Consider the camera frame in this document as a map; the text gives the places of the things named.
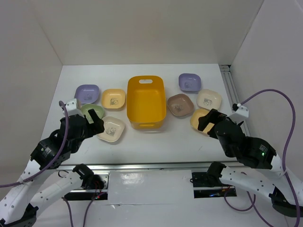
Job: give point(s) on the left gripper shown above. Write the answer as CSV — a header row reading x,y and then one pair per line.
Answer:
x,y
98,126

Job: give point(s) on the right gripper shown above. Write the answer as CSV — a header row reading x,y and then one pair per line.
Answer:
x,y
211,116

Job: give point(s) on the yellow plate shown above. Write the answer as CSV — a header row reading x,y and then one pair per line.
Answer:
x,y
113,99
194,121

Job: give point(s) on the cream plate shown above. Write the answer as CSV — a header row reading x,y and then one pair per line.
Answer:
x,y
208,99
113,129

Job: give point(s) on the green plate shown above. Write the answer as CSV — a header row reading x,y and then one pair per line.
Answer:
x,y
98,109

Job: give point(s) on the brown plate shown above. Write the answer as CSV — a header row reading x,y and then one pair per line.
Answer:
x,y
180,105

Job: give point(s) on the purple plate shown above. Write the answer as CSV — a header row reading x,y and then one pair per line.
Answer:
x,y
189,82
87,94

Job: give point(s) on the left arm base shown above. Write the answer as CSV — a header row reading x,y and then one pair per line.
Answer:
x,y
96,190

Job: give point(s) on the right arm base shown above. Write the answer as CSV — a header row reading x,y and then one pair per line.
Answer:
x,y
204,188

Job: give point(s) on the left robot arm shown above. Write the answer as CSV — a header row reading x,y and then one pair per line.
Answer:
x,y
26,201

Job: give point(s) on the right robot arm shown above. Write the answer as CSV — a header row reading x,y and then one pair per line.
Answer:
x,y
281,187

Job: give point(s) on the yellow plastic bin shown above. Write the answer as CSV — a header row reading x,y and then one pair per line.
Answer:
x,y
146,102

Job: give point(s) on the aluminium corner profile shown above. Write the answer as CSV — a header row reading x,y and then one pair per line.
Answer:
x,y
230,95

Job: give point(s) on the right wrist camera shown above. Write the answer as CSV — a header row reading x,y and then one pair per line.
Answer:
x,y
240,113

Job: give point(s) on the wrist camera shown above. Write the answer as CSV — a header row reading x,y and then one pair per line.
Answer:
x,y
240,113
73,107

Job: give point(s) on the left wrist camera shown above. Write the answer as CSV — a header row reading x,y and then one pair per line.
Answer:
x,y
73,107

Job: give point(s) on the aluminium rail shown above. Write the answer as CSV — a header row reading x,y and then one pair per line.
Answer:
x,y
152,166

